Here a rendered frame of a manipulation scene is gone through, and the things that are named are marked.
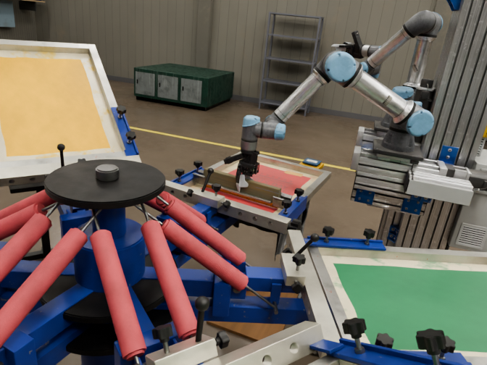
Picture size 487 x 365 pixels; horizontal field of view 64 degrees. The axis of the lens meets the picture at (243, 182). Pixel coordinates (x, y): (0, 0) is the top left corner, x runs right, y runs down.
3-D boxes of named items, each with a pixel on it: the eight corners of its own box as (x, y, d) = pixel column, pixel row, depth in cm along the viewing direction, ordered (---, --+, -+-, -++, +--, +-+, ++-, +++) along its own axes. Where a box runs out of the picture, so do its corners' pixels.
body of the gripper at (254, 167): (251, 178, 180) (254, 153, 176) (235, 174, 184) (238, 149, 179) (259, 174, 187) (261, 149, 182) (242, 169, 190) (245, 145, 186)
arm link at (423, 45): (392, 106, 239) (416, 9, 218) (402, 105, 249) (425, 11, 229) (411, 111, 231) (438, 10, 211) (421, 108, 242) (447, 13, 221)
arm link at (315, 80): (333, 43, 179) (258, 119, 194) (336, 44, 169) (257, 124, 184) (349, 61, 182) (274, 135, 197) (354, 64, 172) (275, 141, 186)
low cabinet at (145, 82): (232, 100, 939) (234, 72, 914) (206, 111, 797) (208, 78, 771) (168, 90, 981) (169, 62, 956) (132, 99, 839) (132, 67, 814)
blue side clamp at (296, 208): (296, 206, 192) (298, 193, 189) (305, 208, 190) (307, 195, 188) (271, 230, 167) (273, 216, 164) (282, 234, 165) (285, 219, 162)
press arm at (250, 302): (478, 320, 137) (484, 306, 134) (489, 333, 131) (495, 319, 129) (114, 304, 126) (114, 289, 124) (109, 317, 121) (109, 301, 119)
